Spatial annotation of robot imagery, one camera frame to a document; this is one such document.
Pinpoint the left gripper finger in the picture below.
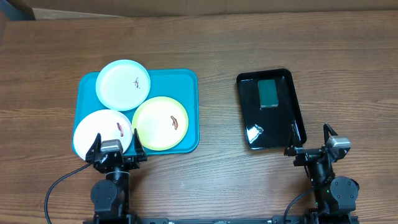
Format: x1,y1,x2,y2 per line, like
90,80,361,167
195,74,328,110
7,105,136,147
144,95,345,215
85,133,101,162
134,128,147,162

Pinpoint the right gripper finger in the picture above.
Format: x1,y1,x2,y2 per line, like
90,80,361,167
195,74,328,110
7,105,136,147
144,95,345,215
323,123,338,144
284,124,303,156

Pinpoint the yellow-green plate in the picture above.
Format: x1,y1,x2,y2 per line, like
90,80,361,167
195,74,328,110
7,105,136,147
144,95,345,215
132,96,189,151

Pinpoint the black plastic tray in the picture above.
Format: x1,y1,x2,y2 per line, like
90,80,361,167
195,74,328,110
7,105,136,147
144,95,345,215
236,68,307,150

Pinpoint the green sponge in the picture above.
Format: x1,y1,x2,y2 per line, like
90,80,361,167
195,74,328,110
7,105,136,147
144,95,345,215
258,80,279,108

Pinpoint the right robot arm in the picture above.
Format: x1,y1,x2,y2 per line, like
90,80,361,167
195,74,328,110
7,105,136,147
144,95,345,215
282,123,359,223

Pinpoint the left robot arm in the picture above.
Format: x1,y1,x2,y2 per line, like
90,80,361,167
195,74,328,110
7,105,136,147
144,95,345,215
85,129,147,224

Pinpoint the teal plastic tray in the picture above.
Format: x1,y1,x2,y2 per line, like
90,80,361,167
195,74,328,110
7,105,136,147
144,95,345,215
74,68,200,156

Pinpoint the white plate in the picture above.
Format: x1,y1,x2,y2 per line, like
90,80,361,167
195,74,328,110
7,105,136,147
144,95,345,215
73,110,133,160

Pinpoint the light blue plate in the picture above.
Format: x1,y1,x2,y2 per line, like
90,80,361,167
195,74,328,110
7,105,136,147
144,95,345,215
95,59,151,111

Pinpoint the cardboard sheet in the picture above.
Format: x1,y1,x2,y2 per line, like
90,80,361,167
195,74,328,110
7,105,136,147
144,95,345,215
10,0,397,19

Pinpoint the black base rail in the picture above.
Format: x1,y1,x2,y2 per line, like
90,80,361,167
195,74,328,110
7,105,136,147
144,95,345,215
82,213,361,224

